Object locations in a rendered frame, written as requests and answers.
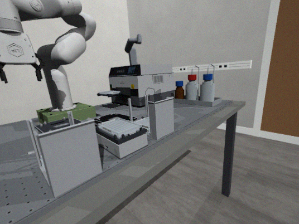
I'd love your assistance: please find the white plastic bottle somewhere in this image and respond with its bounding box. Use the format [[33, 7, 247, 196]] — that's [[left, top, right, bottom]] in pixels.
[[185, 84, 199, 100]]

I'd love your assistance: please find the brown glass bottle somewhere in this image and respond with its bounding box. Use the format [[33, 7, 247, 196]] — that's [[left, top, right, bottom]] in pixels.
[[175, 89, 184, 99]]

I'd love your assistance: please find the blue bottle cap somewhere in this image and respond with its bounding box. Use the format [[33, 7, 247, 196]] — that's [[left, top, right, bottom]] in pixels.
[[176, 81, 183, 86], [203, 74, 213, 79]]

